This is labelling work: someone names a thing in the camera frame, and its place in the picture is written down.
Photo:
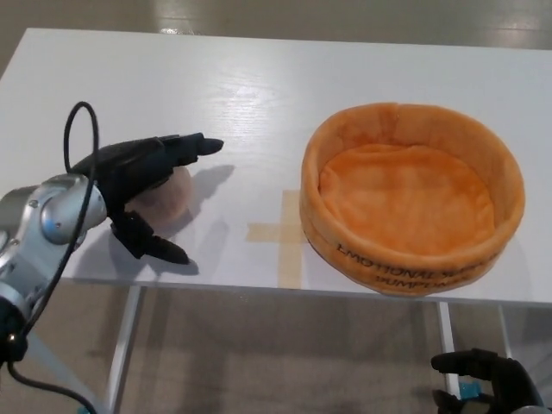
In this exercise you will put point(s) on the white table leg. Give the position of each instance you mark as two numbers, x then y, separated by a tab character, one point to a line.
506	332
125	336
448	340

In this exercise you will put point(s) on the beige masking tape strip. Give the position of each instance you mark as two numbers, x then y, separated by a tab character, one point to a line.
291	263
267	233

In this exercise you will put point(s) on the pink round plush toy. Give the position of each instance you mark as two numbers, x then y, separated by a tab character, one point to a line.
170	200

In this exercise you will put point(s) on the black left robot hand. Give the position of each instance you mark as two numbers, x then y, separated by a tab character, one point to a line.
129	164

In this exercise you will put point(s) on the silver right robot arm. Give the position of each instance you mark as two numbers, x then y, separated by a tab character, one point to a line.
537	410

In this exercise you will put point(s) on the blue-grey metal frame bar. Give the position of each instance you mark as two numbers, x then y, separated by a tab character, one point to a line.
56	366

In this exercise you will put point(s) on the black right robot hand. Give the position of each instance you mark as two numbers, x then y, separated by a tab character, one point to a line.
513	379

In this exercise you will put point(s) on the orange plush round plate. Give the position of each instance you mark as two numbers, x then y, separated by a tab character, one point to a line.
405	202

